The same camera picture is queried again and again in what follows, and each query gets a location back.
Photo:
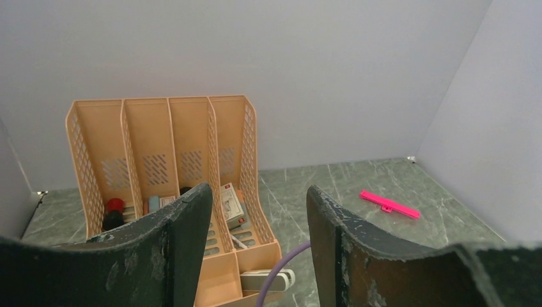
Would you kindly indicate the white box in organizer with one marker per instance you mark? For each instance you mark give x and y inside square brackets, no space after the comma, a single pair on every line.
[232,208]

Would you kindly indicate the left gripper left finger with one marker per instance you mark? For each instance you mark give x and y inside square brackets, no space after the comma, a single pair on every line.
[152,261]

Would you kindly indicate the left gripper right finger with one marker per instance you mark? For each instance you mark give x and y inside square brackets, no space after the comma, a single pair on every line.
[359,264]

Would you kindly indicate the grey stapler in organizer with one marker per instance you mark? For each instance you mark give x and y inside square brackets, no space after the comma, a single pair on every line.
[154,203]

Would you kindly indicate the pink plastic clip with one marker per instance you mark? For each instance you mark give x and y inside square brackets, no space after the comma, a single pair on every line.
[388,205]

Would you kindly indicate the red black bottle left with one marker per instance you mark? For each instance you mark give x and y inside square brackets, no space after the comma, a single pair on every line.
[114,214]

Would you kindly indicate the orange plastic desk organizer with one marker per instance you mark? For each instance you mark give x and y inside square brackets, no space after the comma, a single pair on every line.
[134,148]

